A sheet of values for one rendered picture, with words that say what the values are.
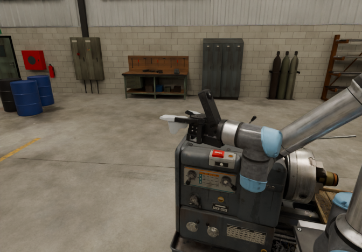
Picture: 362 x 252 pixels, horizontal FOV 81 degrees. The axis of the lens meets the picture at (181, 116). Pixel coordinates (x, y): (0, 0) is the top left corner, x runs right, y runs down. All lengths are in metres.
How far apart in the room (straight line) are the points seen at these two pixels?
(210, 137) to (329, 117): 0.32
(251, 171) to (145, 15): 7.64
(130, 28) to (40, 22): 3.39
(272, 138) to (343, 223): 0.25
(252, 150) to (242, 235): 0.90
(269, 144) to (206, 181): 0.73
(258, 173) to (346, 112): 0.26
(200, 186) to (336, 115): 0.84
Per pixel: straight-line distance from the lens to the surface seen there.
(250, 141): 0.59
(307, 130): 0.68
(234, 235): 1.45
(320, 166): 1.37
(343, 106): 0.66
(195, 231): 1.49
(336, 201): 0.80
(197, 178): 1.26
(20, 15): 10.32
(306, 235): 0.97
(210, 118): 0.64
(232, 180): 1.23
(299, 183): 1.32
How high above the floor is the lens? 1.81
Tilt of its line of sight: 19 degrees down
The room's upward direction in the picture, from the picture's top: straight up
